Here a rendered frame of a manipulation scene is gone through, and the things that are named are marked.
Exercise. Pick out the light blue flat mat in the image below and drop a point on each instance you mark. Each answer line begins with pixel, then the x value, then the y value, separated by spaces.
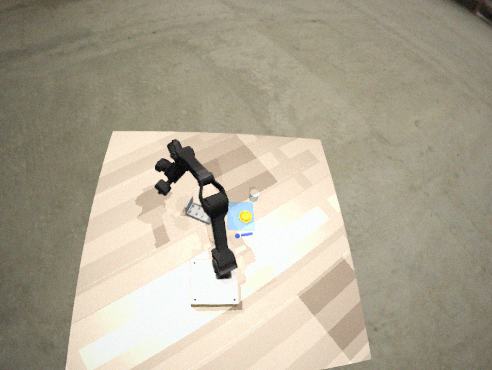
pixel 233 221

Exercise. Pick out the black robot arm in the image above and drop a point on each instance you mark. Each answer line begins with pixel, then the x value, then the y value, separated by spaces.
pixel 215 206

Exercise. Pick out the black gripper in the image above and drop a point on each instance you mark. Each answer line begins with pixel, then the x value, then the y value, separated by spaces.
pixel 164 187

